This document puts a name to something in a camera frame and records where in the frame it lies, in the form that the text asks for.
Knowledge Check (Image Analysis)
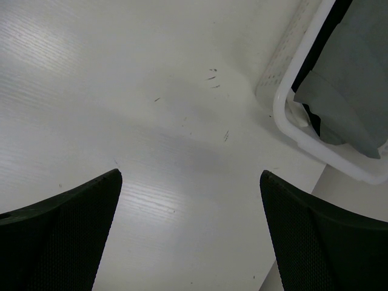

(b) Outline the black skirt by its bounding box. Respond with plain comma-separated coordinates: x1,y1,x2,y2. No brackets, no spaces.
290,1,352,146

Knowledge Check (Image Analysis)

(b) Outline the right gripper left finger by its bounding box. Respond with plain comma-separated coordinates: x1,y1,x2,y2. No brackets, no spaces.
1,169,122,290

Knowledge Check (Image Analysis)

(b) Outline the grey skirt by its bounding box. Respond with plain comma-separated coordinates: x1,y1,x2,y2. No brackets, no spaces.
292,0,388,160

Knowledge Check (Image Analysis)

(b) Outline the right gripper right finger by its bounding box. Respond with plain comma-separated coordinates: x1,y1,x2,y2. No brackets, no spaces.
259,170,387,290

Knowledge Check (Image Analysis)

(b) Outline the white plastic basket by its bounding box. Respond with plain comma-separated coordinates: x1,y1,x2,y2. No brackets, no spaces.
256,1,387,185

